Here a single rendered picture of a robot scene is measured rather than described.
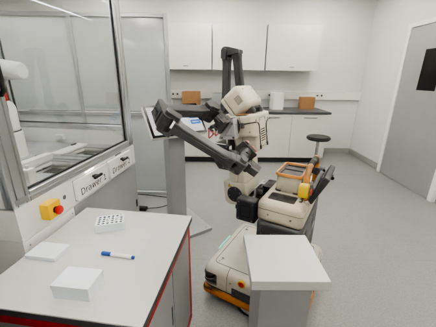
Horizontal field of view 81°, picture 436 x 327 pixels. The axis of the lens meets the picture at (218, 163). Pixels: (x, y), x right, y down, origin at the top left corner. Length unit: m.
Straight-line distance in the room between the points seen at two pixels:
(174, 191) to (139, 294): 1.61
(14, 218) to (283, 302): 1.08
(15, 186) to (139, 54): 2.19
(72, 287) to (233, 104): 1.12
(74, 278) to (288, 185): 1.08
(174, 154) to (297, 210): 1.34
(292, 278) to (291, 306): 0.16
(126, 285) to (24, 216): 0.53
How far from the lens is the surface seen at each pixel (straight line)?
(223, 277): 1.75
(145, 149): 3.22
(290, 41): 4.80
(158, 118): 1.12
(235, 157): 1.14
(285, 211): 1.37
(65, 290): 1.00
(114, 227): 1.29
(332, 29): 5.42
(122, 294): 0.98
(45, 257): 1.22
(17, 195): 1.25
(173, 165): 2.37
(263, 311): 1.15
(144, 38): 3.10
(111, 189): 1.80
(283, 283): 1.01
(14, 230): 1.30
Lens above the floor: 1.43
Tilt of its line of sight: 19 degrees down
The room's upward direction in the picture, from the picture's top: 1 degrees clockwise
